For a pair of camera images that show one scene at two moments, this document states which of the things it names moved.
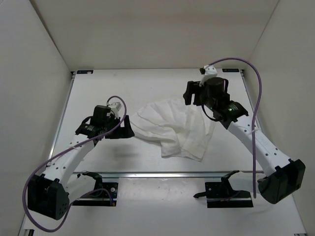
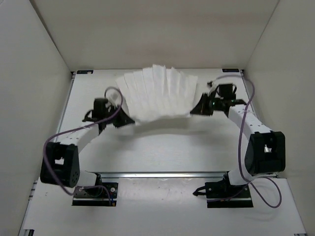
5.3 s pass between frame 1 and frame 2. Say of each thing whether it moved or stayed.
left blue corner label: stayed
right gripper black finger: moved
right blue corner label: stayed
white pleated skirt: moved
